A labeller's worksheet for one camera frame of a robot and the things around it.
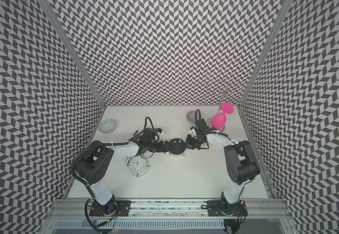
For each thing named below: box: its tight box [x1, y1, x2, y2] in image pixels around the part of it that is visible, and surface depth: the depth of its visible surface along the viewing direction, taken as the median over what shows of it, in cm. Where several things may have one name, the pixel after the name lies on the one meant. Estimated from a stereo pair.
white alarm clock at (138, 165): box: [125, 155, 151, 178], surface depth 85 cm
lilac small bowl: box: [186, 110, 196, 125], surface depth 107 cm
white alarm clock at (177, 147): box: [166, 138, 186, 157], surface depth 86 cm
